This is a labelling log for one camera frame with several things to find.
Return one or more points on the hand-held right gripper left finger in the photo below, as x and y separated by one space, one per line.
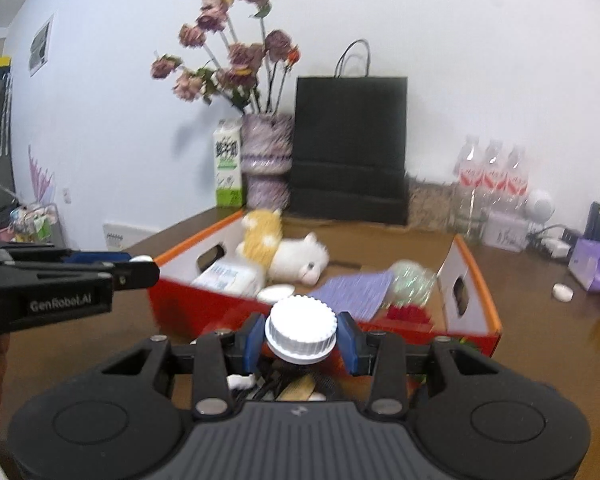
255 342

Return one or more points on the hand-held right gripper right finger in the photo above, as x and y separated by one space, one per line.
347 342

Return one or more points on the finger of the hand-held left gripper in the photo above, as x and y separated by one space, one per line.
95 256
137 275

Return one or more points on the white ribbed bottle cap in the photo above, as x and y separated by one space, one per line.
300 330

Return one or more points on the purple fabric pouch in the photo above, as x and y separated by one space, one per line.
355 290

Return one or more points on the small white round container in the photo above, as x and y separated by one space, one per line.
276 293

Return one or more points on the red cardboard box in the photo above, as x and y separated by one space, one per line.
205 317

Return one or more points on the light wooden stick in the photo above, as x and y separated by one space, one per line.
296 390

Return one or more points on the red fabric flower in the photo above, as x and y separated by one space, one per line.
407 314

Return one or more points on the white wet wipes canister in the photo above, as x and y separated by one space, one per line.
230 277

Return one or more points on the iridescent plastic bag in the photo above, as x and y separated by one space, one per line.
410 280

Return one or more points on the white and yellow plush toy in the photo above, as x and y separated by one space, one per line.
290 260

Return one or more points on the metal trolley rack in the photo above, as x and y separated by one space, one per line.
30 225

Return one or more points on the white and green milk carton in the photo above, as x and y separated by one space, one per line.
228 165

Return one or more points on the clear container of clothespins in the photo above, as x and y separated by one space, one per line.
430 205

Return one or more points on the clear glass cup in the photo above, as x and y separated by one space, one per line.
467 222

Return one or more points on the purple speckled vase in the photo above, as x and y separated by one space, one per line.
267 160

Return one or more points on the wooden desk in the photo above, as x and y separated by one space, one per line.
530 340

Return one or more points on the white tin box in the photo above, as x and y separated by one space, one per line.
505 232

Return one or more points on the black paper bag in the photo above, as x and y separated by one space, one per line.
350 150

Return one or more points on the small white cap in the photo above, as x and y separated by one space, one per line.
563 293

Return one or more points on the dried pink roses bouquet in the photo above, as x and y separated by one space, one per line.
230 60

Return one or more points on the purple tissue box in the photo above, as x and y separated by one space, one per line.
595 265

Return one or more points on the black upright device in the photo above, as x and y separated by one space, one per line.
596 222

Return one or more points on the white wall vent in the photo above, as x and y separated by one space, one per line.
127 234

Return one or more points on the white wall socket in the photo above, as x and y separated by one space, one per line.
67 195

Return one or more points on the purple flower wall decal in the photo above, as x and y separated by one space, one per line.
41 177

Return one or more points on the wall poster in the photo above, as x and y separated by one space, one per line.
41 45

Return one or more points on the white round camera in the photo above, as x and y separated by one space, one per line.
540 205

